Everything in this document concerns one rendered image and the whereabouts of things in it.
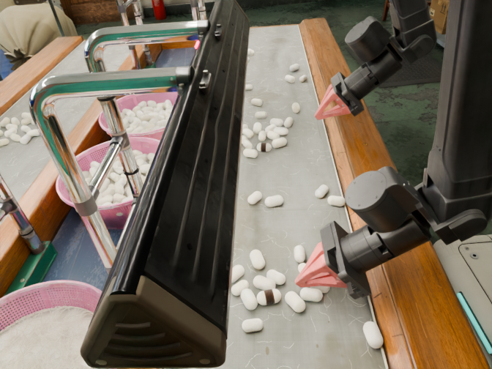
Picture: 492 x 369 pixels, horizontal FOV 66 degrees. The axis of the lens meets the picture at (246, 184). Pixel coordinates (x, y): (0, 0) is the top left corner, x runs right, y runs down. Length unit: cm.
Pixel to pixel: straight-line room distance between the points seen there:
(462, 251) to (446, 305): 79
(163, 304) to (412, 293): 48
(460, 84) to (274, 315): 39
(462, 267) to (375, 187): 90
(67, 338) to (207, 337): 47
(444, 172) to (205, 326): 35
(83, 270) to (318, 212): 48
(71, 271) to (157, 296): 66
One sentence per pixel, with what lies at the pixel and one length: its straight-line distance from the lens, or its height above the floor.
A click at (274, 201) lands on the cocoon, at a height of 76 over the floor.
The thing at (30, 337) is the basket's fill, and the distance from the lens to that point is 71.
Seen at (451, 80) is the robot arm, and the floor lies 108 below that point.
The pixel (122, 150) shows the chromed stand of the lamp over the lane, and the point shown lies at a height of 95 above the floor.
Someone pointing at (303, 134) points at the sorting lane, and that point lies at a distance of 98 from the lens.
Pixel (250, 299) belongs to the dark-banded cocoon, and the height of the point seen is 76.
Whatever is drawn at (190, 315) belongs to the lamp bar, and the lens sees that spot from 21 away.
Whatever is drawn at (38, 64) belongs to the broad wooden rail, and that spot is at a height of 76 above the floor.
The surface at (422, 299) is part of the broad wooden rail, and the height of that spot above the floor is 76.
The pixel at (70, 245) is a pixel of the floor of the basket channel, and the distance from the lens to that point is 90.
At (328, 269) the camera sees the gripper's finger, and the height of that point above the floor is 82.
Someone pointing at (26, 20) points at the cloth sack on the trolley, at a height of 53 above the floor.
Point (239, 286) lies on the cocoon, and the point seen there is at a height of 76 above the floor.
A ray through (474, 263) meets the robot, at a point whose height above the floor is 28.
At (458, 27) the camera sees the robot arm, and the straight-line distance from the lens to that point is 41.
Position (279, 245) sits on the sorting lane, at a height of 74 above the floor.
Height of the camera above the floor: 125
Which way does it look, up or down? 39 degrees down
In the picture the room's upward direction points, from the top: 6 degrees counter-clockwise
